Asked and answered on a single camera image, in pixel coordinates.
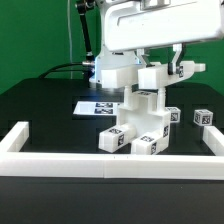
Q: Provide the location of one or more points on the white tag sheet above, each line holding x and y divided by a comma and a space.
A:
96, 108

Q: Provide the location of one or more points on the black jointed camera mount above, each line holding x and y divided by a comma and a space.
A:
83, 6

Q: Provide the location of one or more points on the white chair seat part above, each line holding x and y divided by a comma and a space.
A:
145, 111

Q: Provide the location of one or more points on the white U-shaped fence frame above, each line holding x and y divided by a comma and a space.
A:
15, 162

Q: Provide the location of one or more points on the white chair back frame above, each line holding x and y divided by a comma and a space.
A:
153, 78

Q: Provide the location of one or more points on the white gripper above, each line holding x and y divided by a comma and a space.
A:
127, 26

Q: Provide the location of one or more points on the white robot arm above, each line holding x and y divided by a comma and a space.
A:
111, 60

